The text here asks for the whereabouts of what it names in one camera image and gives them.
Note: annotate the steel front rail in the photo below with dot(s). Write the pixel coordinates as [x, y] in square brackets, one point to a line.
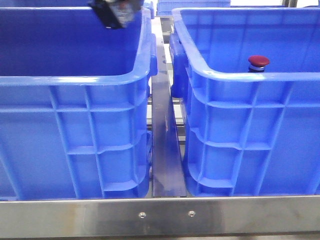
[183, 216]

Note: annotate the dark metal divider bar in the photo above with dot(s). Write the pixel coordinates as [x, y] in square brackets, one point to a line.
[168, 177]

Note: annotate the blue bin back centre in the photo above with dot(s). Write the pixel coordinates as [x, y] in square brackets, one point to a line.
[164, 7]

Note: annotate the yellow push button tall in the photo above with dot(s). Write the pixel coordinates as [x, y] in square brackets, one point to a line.
[116, 14]

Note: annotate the blue destination bin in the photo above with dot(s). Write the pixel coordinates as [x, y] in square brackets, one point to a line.
[250, 133]

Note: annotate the red push button raised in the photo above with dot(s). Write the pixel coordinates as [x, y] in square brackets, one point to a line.
[257, 63]

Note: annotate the blue bin back left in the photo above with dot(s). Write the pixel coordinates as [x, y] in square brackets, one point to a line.
[17, 5]

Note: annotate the blue source bin with buttons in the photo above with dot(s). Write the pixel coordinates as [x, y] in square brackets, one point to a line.
[73, 105]

